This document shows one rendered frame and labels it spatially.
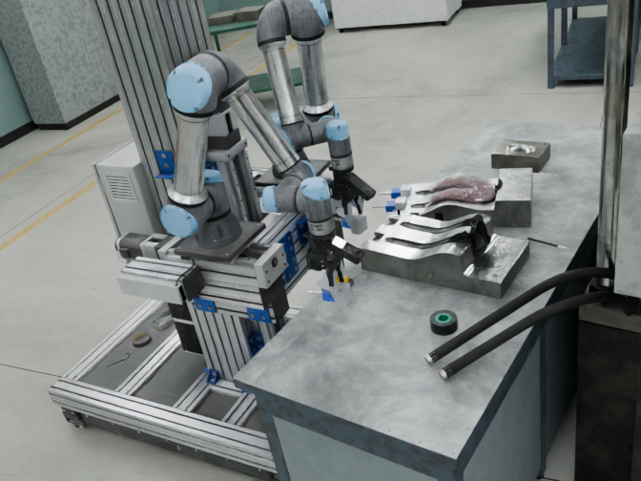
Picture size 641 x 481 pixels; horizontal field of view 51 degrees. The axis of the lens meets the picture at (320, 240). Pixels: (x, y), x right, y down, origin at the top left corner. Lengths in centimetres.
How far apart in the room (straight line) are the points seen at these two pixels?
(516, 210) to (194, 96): 123
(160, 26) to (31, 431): 204
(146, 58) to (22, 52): 539
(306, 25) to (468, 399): 128
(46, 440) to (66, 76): 495
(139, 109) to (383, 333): 110
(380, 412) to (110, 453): 164
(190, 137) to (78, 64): 598
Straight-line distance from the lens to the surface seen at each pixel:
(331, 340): 206
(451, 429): 175
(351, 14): 908
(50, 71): 755
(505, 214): 249
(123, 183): 254
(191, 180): 196
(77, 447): 329
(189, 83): 179
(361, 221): 234
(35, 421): 355
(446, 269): 217
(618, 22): 183
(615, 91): 188
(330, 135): 221
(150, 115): 236
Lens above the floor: 206
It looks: 29 degrees down
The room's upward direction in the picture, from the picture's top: 11 degrees counter-clockwise
